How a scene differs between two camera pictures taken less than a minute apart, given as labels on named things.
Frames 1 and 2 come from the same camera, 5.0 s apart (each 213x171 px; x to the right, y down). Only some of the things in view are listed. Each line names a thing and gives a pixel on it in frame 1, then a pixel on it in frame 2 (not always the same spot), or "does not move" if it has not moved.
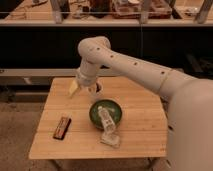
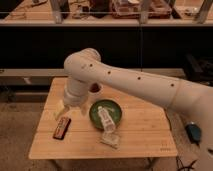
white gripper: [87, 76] → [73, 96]
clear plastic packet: [111, 138] does not move
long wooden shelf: [105, 23] does not move
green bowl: [112, 108] does not move
